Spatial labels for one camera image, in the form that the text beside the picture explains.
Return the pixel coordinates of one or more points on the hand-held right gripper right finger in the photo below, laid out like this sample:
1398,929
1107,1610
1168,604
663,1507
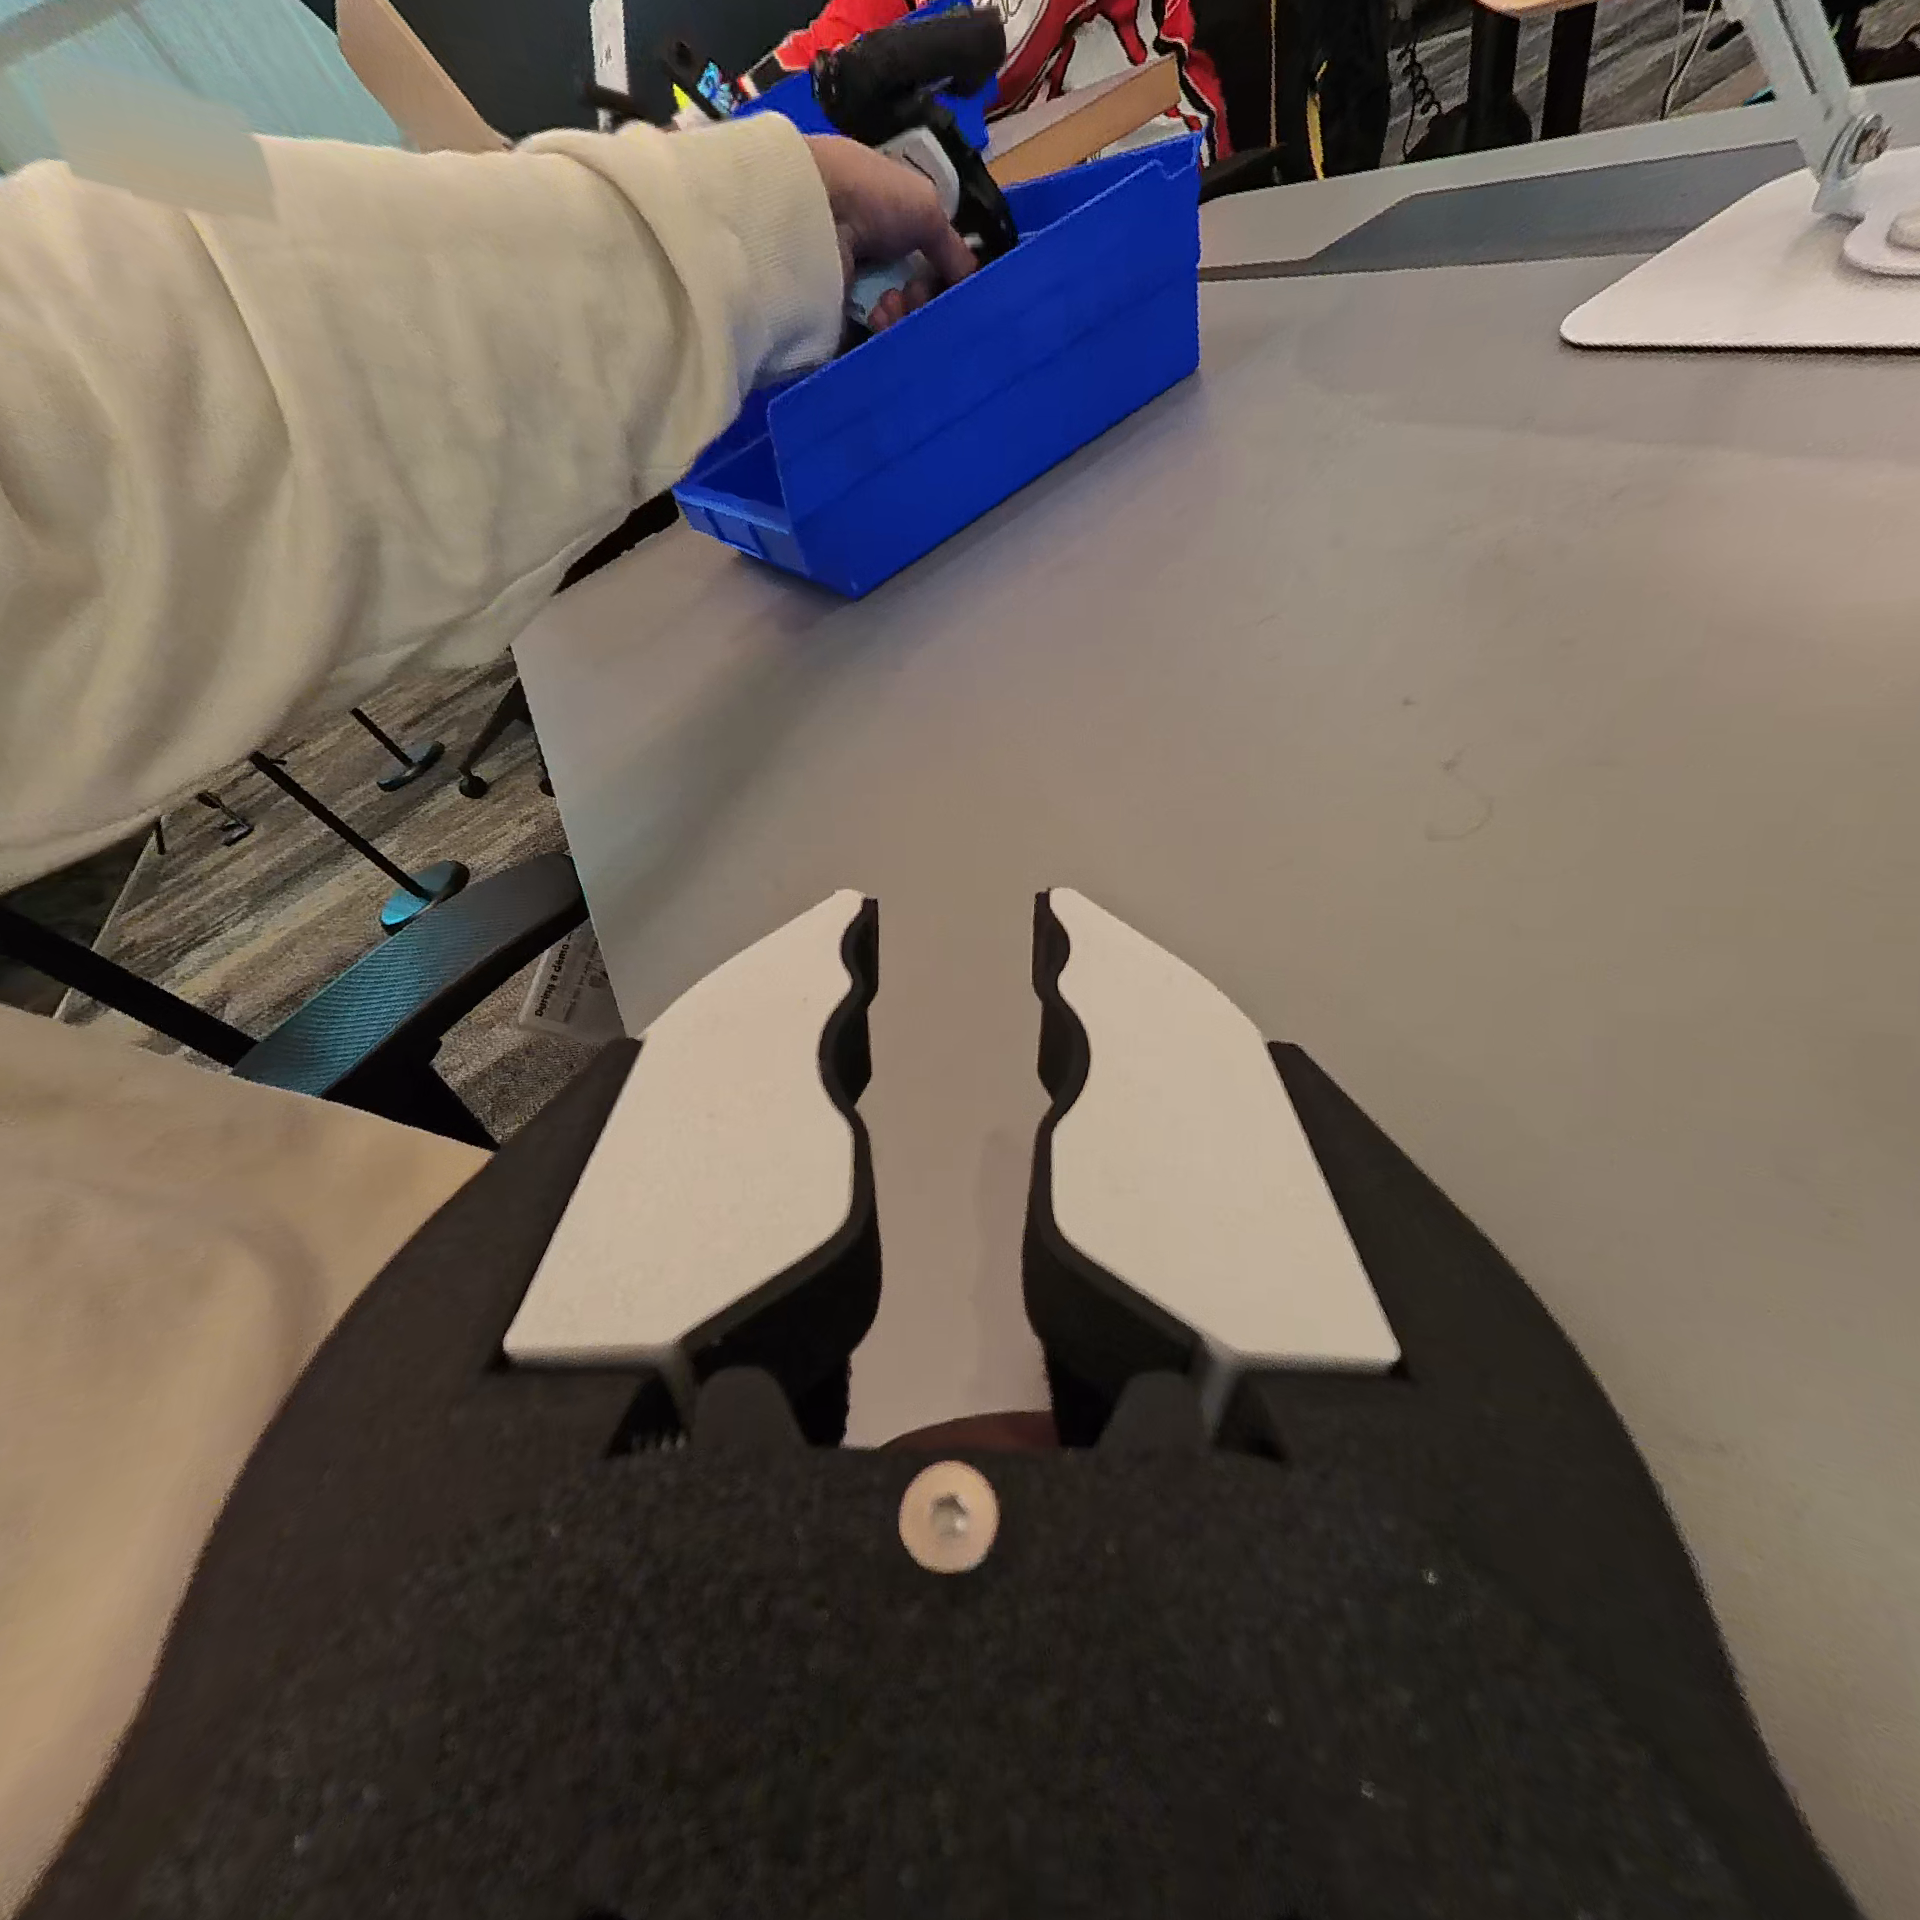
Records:
1214,1184

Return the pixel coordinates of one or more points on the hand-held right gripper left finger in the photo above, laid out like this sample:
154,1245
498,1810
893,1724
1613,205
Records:
692,1184

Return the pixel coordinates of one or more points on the blue plastic bin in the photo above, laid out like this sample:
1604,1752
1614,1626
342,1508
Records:
974,420
781,100

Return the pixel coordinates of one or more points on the person's left forearm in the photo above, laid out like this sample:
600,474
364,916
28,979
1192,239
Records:
375,420

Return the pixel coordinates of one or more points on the person's left hand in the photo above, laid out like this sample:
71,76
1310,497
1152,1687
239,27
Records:
886,210

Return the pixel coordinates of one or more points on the black framed marker sign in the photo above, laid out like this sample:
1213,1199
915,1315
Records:
563,991

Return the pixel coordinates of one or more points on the white standing card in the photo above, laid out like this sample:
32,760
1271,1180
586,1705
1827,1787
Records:
608,36

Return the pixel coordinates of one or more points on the black floor stand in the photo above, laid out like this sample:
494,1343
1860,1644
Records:
429,892
413,770

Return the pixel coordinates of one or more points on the black jacket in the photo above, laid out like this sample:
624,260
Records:
1319,76

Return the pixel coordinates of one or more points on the black office chair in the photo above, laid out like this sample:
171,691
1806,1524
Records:
494,735

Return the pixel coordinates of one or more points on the white folding stand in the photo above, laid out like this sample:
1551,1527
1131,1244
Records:
1694,300

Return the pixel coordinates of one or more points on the black wall screen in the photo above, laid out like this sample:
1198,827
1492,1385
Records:
511,59

